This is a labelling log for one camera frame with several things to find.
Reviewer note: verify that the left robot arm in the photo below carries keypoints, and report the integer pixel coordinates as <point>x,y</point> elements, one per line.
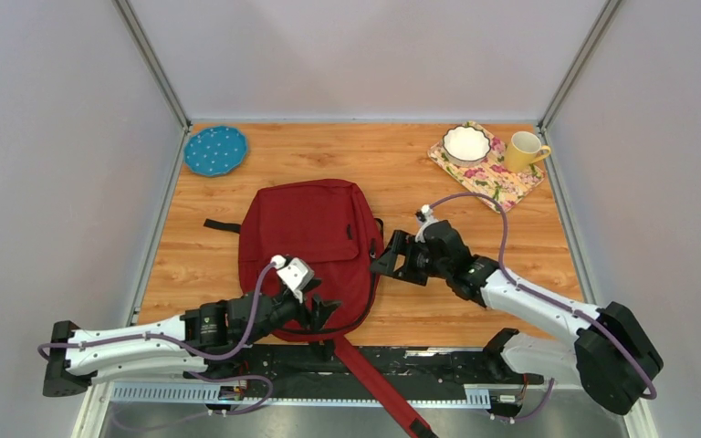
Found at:
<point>199,340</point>

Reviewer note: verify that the floral rectangular tray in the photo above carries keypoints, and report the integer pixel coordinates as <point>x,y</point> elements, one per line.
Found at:
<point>489,177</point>

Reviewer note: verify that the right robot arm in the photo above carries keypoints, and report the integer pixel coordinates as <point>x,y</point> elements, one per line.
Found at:
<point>605,350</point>

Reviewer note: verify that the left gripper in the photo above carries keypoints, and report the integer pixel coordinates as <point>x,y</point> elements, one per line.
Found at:
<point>316,318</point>

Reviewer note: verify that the red student backpack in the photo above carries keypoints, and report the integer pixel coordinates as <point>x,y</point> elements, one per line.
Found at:
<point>330,225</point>

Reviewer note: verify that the blue polka dot plate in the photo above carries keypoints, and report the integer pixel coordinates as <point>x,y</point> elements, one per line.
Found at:
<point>215,151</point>

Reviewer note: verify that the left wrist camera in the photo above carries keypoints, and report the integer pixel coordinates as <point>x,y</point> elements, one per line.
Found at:
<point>294,273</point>

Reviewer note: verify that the yellow mug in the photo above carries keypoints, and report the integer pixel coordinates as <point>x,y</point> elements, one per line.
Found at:
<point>525,148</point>

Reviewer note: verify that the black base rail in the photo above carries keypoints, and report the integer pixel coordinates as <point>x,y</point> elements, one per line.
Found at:
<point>463,378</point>

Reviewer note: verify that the white scalloped bowl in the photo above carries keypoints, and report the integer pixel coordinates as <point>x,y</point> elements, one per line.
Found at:
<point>466,146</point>

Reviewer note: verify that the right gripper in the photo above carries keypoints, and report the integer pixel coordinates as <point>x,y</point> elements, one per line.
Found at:
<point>403,245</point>

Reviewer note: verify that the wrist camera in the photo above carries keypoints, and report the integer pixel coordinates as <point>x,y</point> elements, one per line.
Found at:
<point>294,273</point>
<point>425,217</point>

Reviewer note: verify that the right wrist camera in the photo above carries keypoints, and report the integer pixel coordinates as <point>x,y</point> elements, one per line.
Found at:
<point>425,217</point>

